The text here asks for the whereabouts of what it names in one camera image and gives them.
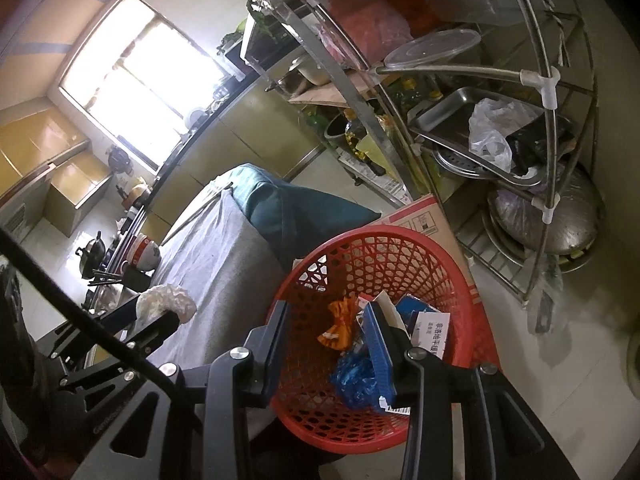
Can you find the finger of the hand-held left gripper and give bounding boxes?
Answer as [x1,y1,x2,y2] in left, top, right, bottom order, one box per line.
[60,310,181,396]
[45,297,143,356]

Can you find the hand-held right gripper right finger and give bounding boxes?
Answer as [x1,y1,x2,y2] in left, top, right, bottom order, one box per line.
[362,302,566,480]

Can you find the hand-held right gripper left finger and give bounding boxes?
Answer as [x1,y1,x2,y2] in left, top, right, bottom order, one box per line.
[70,300,291,480]

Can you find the blue plastic bag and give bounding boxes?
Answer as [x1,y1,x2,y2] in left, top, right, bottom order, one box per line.
[330,350,386,411]

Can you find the white plastic bag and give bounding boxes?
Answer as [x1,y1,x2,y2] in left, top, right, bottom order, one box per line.
[136,283,197,326]
[468,98,543,173]

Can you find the orange snack wrapper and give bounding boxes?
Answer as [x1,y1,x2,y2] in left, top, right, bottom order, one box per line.
[317,296,363,351]

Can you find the blue tissue packet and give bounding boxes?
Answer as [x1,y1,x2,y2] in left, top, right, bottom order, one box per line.
[395,294,426,331]

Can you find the white printed carton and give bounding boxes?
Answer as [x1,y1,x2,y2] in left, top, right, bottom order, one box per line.
[412,312,451,358]

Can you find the white barcode wrapper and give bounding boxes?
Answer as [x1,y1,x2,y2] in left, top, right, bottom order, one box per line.
[379,397,412,417]

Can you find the red plastic mesh basket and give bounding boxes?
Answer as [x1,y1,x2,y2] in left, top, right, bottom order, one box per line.
[267,226,476,453]

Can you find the black cup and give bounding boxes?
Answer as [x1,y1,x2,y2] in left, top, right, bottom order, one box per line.
[122,265,153,291]

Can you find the white and red bowl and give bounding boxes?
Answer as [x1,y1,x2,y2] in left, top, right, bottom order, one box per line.
[125,235,162,271]

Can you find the black wok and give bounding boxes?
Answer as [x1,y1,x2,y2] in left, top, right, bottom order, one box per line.
[75,231,108,278]

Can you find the red plastic mesh tray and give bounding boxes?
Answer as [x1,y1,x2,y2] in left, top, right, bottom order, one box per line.
[465,270,501,368]

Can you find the tan cooking pot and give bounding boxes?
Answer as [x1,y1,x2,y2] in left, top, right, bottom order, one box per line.
[122,182,151,208]

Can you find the teal cushion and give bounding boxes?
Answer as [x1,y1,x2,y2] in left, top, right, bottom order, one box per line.
[227,162,381,271]

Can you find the cardboard box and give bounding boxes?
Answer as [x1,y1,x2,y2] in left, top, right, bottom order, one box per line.
[377,194,483,306]

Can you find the small fan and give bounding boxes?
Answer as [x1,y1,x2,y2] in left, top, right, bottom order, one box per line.
[107,145,133,176]

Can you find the clear plastic bottle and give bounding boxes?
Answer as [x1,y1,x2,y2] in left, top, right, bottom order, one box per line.
[527,255,566,333]

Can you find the perforated metal steamer plate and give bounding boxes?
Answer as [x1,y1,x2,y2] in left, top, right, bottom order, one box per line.
[432,147,506,181]

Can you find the yellow oil bottle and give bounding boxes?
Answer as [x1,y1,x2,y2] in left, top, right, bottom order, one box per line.
[342,110,381,161]

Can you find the olive kitchen counter cabinet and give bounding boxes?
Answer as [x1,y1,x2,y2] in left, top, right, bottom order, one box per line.
[150,75,326,231]

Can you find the black pot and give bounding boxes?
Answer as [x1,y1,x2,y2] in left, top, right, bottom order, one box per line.
[324,115,353,148]

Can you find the steel wok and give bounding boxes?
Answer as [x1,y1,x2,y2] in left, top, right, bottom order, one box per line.
[492,165,606,261]

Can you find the window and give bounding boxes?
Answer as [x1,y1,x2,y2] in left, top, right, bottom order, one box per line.
[57,0,236,171]

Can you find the metal tray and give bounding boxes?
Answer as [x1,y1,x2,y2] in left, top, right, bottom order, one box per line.
[407,86,556,161]

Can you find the wooden board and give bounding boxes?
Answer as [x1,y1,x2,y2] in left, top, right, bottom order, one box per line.
[287,70,381,106]

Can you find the clear plastic lid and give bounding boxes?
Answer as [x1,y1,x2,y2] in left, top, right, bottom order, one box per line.
[385,29,482,72]

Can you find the black countertop oven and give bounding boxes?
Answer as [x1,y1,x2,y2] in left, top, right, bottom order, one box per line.
[240,0,321,71]

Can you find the stainless steel rack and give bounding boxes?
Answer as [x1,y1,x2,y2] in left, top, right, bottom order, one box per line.
[250,0,601,311]

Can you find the red plastic bag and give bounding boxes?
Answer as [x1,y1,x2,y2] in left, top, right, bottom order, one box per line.
[320,0,431,68]

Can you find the black cable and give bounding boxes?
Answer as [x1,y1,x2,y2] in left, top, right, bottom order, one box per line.
[0,227,203,423]

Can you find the small yellow wall cabinet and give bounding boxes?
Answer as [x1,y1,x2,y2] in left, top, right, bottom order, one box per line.
[45,152,113,236]

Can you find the large yellow wall cabinet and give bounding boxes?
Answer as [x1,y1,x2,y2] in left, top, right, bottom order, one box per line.
[0,105,93,206]

